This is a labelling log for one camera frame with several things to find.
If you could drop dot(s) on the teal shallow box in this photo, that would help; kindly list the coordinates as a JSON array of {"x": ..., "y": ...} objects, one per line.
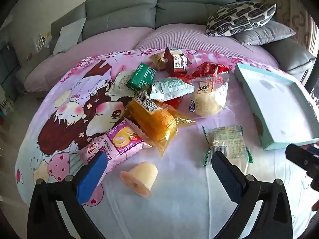
[{"x": 279, "y": 99}]

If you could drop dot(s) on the black white patterned pillow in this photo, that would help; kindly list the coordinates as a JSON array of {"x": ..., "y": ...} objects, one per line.
[{"x": 239, "y": 17}]

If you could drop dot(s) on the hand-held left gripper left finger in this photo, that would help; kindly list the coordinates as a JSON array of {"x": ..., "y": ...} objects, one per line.
[{"x": 92, "y": 176}]

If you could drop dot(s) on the beige packet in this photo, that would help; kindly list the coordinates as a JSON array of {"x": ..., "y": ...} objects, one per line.
[{"x": 158, "y": 59}]

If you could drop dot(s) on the grey pillow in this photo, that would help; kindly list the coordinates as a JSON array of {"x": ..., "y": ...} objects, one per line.
[{"x": 266, "y": 34}]

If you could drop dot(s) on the pink printed blanket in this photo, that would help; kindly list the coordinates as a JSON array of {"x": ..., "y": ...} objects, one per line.
[{"x": 174, "y": 204}]

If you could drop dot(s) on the cream packet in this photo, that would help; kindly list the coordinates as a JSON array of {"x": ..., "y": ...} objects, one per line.
[{"x": 117, "y": 84}]

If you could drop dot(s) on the purple sofa cover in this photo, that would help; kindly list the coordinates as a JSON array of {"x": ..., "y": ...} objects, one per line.
[{"x": 174, "y": 37}]

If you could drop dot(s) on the silver green-print packet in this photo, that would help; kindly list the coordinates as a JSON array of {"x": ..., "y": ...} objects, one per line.
[{"x": 169, "y": 88}]

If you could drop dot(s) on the blue storage cabinet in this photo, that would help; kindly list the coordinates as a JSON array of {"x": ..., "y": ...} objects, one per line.
[{"x": 8, "y": 72}]

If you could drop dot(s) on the white bun packet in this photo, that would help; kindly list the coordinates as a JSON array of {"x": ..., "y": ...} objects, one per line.
[{"x": 206, "y": 99}]

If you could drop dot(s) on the red patterned packet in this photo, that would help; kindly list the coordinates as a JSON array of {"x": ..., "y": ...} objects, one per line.
[{"x": 174, "y": 102}]

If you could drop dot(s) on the beige patterned curtain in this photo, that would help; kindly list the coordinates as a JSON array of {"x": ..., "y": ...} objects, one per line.
[{"x": 294, "y": 12}]

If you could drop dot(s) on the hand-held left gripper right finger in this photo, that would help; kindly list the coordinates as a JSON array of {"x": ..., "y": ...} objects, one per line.
[{"x": 225, "y": 176}]

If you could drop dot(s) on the orange cake packet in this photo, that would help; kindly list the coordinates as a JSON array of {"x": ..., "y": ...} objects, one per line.
[{"x": 154, "y": 119}]

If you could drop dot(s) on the green-edged clear cracker packet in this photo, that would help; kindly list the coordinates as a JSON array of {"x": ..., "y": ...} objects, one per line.
[{"x": 226, "y": 139}]

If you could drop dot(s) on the dark green packet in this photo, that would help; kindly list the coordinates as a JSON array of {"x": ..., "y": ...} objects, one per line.
[{"x": 140, "y": 76}]

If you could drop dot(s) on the pink snack packet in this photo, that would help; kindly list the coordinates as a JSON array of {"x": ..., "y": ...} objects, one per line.
[{"x": 119, "y": 142}]

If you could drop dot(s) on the dark red small packet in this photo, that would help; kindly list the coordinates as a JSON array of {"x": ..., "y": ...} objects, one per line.
[{"x": 178, "y": 63}]

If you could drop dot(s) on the light grey cushion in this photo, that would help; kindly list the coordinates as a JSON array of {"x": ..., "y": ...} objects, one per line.
[{"x": 71, "y": 34}]

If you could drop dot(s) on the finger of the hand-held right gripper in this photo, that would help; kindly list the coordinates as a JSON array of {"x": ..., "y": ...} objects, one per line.
[
  {"x": 315, "y": 151},
  {"x": 299, "y": 154}
]

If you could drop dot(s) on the grey sofa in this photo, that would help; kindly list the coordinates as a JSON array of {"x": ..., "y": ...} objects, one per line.
[{"x": 119, "y": 12}]

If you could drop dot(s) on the pale jelly cup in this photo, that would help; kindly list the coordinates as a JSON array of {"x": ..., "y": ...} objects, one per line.
[{"x": 139, "y": 176}]

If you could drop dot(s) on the red foil packet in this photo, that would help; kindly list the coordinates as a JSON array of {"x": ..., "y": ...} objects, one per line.
[{"x": 209, "y": 69}]

